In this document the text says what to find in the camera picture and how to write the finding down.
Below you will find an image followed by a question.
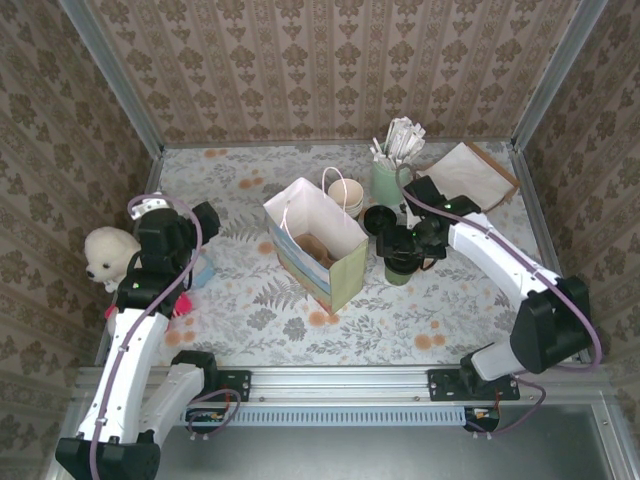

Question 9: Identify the single black cup lid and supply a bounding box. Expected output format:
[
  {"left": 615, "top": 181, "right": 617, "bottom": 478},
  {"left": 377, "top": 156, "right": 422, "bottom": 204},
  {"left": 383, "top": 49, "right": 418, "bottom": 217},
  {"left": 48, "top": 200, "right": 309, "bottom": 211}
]
[{"left": 383, "top": 252, "right": 419, "bottom": 276}]

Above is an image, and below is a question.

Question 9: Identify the landscape print paper gift bag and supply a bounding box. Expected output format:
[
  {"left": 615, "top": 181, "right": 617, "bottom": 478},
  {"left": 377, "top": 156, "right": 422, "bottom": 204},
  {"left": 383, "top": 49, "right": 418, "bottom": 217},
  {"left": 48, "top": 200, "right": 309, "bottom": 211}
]
[{"left": 263, "top": 166, "right": 370, "bottom": 316}]

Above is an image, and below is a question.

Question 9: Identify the white seal plush toy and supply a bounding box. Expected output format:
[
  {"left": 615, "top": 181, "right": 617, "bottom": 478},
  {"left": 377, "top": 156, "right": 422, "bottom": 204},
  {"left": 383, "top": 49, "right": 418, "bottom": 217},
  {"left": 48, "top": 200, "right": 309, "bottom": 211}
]
[{"left": 83, "top": 226, "right": 144, "bottom": 294}]

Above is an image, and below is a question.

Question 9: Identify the small blue box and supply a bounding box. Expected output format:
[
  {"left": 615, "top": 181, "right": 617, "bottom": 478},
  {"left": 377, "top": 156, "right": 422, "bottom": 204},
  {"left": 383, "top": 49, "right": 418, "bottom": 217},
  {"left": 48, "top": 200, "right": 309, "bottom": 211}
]
[{"left": 192, "top": 252, "right": 216, "bottom": 290}]

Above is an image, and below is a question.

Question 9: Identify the stack of black cup lids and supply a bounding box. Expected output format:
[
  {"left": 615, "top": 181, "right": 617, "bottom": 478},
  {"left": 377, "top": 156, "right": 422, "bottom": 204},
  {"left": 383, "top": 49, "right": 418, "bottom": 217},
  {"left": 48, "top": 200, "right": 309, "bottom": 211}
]
[{"left": 363, "top": 204, "right": 399, "bottom": 236}]

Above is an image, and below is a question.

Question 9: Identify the pink striped sock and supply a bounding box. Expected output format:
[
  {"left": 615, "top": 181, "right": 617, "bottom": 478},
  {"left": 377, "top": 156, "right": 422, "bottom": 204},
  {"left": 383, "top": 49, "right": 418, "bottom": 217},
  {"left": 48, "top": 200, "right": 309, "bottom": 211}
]
[{"left": 103, "top": 291, "right": 195, "bottom": 321}]

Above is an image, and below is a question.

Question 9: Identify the pale green holder cup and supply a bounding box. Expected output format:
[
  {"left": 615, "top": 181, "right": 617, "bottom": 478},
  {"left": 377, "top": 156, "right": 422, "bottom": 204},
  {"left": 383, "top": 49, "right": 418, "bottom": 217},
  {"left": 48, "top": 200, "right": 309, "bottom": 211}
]
[{"left": 369, "top": 144, "right": 409, "bottom": 206}]

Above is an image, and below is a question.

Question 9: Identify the stack of white napkins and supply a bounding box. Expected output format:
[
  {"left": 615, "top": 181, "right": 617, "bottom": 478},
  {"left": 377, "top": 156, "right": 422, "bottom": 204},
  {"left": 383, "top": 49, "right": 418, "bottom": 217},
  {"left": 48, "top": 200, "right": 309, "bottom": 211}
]
[{"left": 417, "top": 144, "right": 516, "bottom": 211}]

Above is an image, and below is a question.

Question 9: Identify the stack of green paper cups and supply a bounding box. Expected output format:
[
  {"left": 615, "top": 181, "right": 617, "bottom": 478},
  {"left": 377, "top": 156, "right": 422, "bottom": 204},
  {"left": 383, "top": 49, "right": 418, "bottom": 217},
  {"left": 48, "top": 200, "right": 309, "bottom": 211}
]
[{"left": 327, "top": 179, "right": 365, "bottom": 219}]

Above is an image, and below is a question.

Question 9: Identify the brown cardboard napkin tray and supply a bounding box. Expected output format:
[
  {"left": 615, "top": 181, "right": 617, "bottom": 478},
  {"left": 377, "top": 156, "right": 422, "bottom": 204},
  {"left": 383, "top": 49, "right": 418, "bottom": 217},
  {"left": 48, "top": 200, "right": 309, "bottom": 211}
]
[{"left": 414, "top": 141, "right": 521, "bottom": 214}]

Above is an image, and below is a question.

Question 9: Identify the bundle of paper-wrapped straws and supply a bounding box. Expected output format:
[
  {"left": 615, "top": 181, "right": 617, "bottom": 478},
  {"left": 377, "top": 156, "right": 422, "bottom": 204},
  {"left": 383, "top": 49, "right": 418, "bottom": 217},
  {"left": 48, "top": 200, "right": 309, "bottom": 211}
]
[{"left": 369, "top": 117, "right": 427, "bottom": 166}]

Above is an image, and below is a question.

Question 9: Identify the floral tablecloth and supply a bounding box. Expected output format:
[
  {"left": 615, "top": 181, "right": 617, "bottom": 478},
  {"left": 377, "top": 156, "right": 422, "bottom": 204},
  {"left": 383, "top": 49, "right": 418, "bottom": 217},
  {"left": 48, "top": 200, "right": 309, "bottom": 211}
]
[{"left": 107, "top": 142, "right": 576, "bottom": 369}]

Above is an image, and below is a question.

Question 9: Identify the black connector housing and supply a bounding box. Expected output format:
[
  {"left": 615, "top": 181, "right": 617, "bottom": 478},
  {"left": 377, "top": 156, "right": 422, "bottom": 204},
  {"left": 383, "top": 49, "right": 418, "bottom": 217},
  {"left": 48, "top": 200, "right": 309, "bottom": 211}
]
[
  {"left": 463, "top": 405, "right": 502, "bottom": 434},
  {"left": 185, "top": 407, "right": 234, "bottom": 435}
]

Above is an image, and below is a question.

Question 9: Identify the grey metal sheet panel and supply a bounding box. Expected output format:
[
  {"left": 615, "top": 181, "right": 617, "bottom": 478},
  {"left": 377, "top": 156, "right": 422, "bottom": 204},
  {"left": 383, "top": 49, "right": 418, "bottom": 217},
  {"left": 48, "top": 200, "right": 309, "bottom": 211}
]
[{"left": 47, "top": 399, "right": 631, "bottom": 480}]

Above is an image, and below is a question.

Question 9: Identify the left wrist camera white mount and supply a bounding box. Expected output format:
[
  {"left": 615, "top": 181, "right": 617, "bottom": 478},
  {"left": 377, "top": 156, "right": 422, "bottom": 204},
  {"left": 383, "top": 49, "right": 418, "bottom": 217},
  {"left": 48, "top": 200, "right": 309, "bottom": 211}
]
[{"left": 129, "top": 196, "right": 170, "bottom": 217}]

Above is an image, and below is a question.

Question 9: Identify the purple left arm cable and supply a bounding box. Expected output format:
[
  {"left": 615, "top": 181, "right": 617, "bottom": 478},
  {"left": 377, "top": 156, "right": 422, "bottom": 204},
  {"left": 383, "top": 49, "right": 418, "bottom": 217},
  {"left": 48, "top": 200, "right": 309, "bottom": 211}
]
[{"left": 89, "top": 194, "right": 241, "bottom": 480}]

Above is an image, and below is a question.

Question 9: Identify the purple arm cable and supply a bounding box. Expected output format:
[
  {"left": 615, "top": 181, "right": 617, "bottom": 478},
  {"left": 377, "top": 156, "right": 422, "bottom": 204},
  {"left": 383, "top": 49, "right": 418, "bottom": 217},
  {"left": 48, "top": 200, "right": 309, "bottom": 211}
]
[
  {"left": 89, "top": 194, "right": 241, "bottom": 480},
  {"left": 397, "top": 164, "right": 604, "bottom": 441}
]

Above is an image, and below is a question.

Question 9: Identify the aluminium side rail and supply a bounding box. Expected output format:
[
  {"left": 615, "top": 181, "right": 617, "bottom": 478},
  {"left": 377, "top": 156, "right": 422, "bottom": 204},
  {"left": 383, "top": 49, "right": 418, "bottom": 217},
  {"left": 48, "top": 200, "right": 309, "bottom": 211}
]
[
  {"left": 94, "top": 147, "right": 167, "bottom": 366},
  {"left": 508, "top": 142, "right": 594, "bottom": 365}
]

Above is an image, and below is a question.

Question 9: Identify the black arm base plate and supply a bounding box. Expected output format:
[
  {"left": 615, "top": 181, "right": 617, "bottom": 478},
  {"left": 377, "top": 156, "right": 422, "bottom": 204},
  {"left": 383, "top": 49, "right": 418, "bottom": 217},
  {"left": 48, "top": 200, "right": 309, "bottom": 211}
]
[
  {"left": 199, "top": 368, "right": 252, "bottom": 403},
  {"left": 427, "top": 368, "right": 521, "bottom": 403}
]

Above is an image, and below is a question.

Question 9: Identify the aluminium frame post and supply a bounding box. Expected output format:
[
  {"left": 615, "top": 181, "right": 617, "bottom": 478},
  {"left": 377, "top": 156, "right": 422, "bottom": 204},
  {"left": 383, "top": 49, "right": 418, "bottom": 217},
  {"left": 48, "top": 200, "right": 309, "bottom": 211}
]
[
  {"left": 508, "top": 0, "right": 612, "bottom": 151},
  {"left": 58, "top": 0, "right": 167, "bottom": 157}
]

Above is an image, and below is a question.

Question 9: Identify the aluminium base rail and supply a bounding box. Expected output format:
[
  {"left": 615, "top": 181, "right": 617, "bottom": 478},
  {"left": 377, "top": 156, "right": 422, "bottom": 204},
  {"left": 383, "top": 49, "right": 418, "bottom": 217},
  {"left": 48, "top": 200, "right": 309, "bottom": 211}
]
[{"left": 74, "top": 364, "right": 611, "bottom": 401}]

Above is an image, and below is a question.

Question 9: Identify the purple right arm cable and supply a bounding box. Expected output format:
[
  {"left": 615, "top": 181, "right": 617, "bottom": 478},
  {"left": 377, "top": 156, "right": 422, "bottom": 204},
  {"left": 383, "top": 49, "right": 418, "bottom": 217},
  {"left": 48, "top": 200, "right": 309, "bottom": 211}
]
[{"left": 397, "top": 164, "right": 604, "bottom": 441}]

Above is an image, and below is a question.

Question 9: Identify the white slotted cable duct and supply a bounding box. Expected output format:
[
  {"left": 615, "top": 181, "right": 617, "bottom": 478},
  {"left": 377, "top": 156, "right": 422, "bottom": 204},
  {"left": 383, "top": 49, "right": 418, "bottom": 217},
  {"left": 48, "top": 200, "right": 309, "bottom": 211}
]
[{"left": 184, "top": 405, "right": 464, "bottom": 427}]

